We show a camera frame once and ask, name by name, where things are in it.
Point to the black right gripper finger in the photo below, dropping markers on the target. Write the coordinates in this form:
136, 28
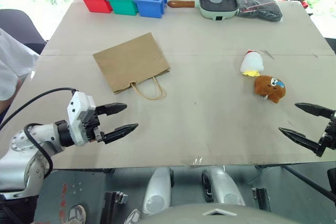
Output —
316, 110
304, 140

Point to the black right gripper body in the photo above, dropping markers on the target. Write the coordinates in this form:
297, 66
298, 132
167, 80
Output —
330, 134

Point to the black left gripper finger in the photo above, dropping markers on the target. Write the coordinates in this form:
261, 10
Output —
114, 108
118, 132

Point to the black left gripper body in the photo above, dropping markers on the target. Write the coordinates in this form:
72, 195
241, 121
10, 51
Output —
92, 123

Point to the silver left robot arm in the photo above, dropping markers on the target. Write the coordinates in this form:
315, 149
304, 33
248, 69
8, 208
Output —
15, 166

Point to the brown bear plush toy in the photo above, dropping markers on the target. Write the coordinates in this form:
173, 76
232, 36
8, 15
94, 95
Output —
270, 89

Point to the silver left robot leg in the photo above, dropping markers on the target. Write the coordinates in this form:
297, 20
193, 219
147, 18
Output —
157, 190

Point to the silver robot leg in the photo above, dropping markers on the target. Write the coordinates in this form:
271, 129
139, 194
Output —
223, 187
157, 190

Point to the white chicken plush toy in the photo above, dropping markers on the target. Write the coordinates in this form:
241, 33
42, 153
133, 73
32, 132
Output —
252, 62

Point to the gray sneaker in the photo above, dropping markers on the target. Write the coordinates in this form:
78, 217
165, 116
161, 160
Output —
133, 217
76, 214

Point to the silver right robot leg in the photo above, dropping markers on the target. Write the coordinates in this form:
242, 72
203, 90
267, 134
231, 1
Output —
223, 187

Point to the person in white shirt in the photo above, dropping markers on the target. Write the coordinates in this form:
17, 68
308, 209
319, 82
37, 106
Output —
13, 61

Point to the blue plastic bin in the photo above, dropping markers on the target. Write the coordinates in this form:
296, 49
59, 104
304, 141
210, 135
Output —
149, 6

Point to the black fabric bundle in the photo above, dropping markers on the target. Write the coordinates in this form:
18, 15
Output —
262, 9

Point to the gray robot torso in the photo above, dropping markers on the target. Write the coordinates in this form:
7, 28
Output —
215, 216

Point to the black chair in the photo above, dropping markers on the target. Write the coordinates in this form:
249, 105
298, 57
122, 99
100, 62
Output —
18, 27

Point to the mint green frying pan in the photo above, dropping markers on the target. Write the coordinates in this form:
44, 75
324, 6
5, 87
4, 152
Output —
210, 12

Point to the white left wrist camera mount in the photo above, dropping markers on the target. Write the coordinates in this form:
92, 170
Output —
77, 103

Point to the black table frame bar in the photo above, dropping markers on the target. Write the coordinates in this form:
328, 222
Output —
309, 182

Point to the black table frame bracket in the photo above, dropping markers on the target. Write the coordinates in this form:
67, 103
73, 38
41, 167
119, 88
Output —
113, 205
262, 199

